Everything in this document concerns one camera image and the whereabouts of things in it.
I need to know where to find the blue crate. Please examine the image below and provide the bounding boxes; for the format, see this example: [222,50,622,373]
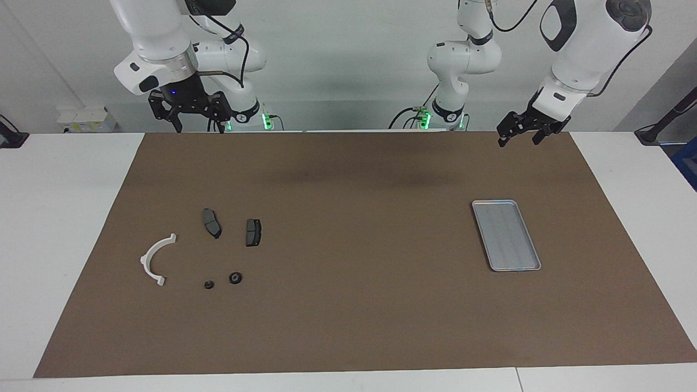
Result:
[671,139,697,191]

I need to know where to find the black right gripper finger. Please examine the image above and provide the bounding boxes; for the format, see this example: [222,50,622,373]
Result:
[148,91,183,133]
[206,91,233,134]

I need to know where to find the black left base cables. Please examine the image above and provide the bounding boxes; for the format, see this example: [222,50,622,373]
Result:
[388,82,439,130]

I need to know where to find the white box with yellow labels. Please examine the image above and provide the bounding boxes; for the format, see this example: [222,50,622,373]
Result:
[57,106,118,133]

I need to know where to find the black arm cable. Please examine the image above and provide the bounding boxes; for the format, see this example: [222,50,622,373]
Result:
[486,0,654,97]
[188,0,251,89]

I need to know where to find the black table clamp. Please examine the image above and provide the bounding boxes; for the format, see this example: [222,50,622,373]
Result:
[0,114,29,149]

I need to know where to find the brown table mat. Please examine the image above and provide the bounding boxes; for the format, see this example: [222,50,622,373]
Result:
[34,131,697,378]

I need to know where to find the curved dark brake pad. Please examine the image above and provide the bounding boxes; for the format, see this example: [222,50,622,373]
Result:
[202,209,223,240]

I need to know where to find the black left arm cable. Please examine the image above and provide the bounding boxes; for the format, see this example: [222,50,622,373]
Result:
[486,0,654,97]

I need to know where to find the white curved plastic bracket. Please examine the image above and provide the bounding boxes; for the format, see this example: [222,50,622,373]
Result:
[140,233,178,287]

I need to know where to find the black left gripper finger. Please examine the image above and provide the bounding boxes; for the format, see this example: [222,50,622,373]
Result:
[532,119,571,145]
[497,112,526,148]

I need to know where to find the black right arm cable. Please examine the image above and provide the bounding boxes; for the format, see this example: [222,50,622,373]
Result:
[188,0,251,89]

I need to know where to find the silver metal tray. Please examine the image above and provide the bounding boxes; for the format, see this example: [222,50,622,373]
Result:
[472,200,542,272]

